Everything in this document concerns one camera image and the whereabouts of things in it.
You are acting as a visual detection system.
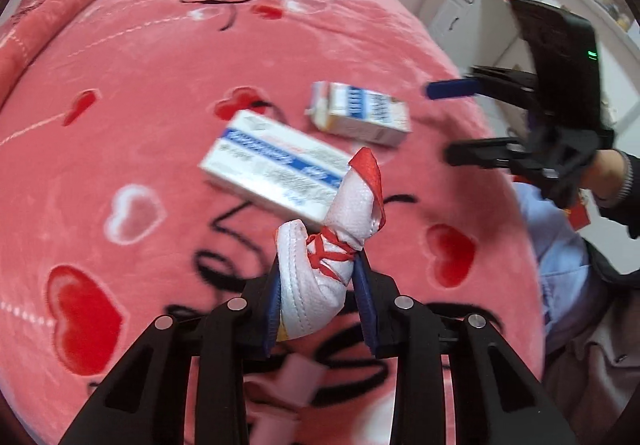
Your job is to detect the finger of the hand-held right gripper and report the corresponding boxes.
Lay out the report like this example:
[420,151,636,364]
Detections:
[444,138,551,179]
[425,66,539,109]

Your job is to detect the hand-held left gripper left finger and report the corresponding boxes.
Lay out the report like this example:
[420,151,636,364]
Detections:
[57,257,283,445]

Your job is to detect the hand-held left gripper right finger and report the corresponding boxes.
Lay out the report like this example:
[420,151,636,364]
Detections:
[350,250,581,445]

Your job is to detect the white pouch with red string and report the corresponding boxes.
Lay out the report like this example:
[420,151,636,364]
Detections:
[274,146,386,341]

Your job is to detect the person's right forearm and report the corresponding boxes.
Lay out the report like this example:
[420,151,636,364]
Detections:
[580,148,640,241]

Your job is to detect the white cabinet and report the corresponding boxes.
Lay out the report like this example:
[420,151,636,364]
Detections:
[430,0,531,76]

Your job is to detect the small white blue box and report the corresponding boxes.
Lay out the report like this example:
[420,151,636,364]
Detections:
[305,81,412,147]

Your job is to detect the person's light blue shirt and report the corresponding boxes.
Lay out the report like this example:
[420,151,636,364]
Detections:
[512,182,596,356]

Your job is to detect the red paper piece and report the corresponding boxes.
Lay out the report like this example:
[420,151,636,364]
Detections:
[565,195,593,228]

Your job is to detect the flat white blue box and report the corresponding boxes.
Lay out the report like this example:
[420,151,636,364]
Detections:
[198,109,358,226]

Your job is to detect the pink heart printed blanket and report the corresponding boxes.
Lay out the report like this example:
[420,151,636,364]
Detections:
[0,0,546,445]

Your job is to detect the person's grey trousers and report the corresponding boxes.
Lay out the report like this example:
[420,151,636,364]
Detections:
[542,275,640,445]

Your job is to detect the folded red quilt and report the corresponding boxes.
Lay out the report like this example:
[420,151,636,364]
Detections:
[0,0,171,101]

